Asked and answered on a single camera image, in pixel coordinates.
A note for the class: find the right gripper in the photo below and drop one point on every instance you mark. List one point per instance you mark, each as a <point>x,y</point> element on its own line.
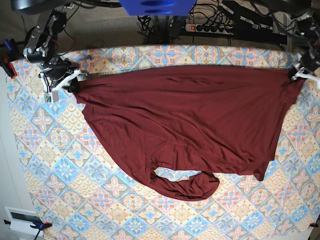
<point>61,75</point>

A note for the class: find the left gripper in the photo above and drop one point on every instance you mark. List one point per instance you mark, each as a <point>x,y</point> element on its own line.
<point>304,67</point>

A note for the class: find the dark red t-shirt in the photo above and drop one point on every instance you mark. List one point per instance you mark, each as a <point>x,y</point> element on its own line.
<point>173,128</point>

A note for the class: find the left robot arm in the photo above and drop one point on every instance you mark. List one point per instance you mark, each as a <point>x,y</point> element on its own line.
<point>305,33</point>

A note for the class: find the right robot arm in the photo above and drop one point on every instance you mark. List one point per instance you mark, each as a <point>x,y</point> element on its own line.
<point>41,43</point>

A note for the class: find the upper left table clamp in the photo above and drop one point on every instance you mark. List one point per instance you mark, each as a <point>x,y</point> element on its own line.
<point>12,54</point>

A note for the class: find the table clamp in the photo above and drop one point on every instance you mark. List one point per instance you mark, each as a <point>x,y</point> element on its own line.
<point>313,225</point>
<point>37,226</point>
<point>12,54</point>

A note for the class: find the white power strip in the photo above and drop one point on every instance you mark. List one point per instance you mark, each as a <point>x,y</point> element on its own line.
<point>208,28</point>

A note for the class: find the patterned tablecloth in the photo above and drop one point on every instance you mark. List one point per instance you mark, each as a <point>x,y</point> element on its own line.
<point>74,184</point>

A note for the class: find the lower left table clamp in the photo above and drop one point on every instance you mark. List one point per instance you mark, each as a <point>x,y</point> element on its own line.
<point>37,226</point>

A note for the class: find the lower right table clamp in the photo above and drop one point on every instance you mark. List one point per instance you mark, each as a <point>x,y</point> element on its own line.
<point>313,225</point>

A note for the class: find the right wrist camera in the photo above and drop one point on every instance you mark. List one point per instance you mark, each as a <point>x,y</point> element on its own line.
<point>51,97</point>

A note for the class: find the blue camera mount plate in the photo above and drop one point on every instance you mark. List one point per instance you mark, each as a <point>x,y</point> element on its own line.
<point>157,7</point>

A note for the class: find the white wall outlet box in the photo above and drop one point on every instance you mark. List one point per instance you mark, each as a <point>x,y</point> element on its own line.
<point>20,220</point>

